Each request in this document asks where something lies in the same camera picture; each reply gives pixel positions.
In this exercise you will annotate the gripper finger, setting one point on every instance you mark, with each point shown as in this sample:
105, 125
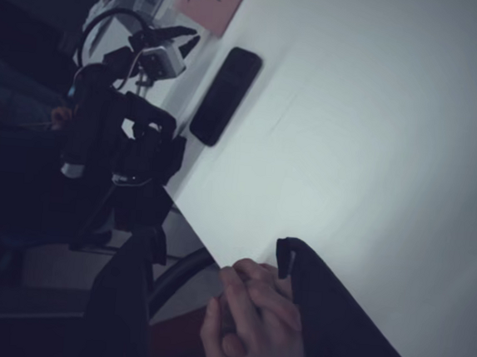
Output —
172, 32
189, 48

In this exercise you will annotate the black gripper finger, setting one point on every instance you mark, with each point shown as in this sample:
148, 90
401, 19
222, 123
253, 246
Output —
120, 310
342, 329

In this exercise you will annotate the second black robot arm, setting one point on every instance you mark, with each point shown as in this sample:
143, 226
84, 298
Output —
98, 112

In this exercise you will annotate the person in red top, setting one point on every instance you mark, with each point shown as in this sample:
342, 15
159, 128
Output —
178, 344

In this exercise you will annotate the person's right hand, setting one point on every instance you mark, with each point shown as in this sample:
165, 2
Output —
258, 339

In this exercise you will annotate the person's left hand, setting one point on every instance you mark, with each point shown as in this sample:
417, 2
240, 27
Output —
251, 273

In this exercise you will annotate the pink paper sheet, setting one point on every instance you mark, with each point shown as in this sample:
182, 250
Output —
212, 5

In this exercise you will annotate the black smartphone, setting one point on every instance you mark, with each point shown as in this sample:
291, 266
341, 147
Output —
224, 98

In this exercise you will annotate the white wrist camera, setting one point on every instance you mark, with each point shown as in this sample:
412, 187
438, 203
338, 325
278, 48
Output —
165, 63

